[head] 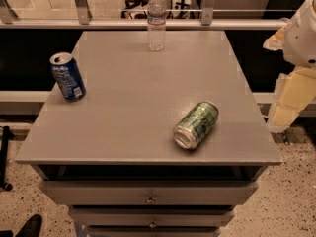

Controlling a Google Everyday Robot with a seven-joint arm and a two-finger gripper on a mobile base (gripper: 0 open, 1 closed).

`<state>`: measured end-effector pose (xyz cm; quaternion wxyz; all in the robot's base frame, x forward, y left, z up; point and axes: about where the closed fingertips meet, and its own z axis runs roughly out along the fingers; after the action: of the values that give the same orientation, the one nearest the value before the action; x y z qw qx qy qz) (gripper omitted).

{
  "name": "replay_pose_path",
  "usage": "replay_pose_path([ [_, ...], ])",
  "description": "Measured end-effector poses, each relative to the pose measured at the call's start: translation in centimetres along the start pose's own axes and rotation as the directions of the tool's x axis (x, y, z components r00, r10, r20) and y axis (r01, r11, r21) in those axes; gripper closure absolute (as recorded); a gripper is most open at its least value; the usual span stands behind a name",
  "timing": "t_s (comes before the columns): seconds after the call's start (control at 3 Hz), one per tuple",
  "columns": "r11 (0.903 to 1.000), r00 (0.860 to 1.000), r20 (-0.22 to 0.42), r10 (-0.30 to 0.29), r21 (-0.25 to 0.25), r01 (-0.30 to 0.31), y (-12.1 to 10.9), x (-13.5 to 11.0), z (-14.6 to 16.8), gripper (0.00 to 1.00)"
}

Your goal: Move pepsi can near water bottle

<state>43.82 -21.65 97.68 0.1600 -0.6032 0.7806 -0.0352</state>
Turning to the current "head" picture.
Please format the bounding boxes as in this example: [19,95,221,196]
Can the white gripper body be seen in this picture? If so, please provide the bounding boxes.
[283,0,316,67]

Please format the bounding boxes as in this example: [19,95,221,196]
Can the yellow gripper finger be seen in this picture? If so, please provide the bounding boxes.
[267,66,316,131]
[263,27,285,51]

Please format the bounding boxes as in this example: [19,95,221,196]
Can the blue pepsi can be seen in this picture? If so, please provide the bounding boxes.
[49,52,86,101]

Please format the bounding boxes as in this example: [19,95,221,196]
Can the green soda can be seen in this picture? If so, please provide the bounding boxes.
[173,101,219,149]

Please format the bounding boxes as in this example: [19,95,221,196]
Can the clear plastic water bottle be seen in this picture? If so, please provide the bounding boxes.
[147,0,166,51]

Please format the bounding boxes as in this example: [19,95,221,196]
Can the grey drawer cabinet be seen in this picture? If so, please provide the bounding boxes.
[15,30,283,237]

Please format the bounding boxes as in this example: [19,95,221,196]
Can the middle drawer with knob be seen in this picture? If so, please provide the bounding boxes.
[70,207,234,228]

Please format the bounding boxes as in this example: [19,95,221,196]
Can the drawer with knob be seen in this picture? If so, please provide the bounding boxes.
[40,181,258,205]
[70,207,234,228]

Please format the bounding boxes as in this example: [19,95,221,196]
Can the bottom drawer front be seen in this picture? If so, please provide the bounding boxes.
[88,227,220,237]

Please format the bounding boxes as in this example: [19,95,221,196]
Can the top drawer with knob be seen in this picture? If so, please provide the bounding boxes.
[40,181,258,205]

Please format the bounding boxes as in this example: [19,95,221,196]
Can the metal railing with posts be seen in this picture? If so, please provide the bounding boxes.
[0,0,304,30]

